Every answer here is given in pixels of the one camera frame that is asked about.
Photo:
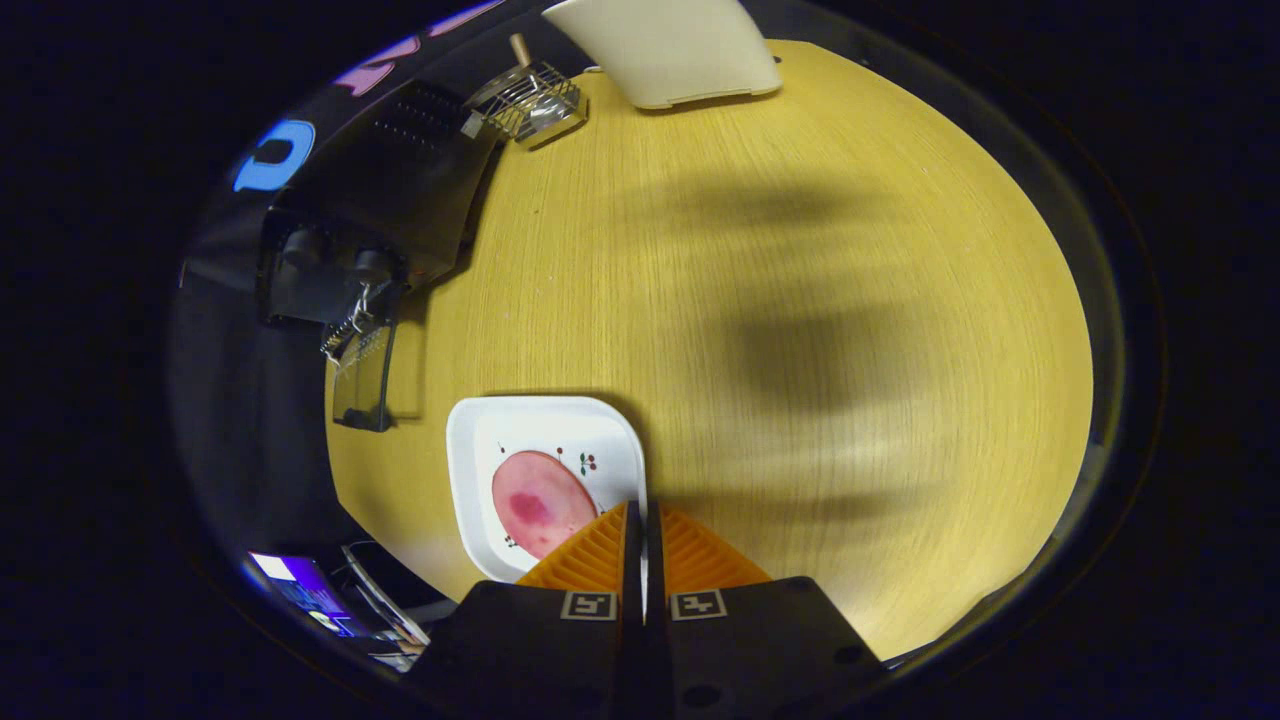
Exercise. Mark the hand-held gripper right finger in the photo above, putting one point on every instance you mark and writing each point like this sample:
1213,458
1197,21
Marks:
760,650

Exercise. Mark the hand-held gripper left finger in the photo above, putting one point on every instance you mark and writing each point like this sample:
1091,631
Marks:
530,650

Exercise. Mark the pink ham slice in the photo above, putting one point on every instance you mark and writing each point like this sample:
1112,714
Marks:
540,505

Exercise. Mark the white square plate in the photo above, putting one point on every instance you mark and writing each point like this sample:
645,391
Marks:
480,440

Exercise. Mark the black toaster oven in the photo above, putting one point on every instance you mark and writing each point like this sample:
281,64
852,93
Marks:
400,190

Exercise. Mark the white bread toaster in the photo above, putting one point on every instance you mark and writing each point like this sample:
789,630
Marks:
665,50

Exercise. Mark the glowing screen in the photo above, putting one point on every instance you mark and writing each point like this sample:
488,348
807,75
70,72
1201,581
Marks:
305,592

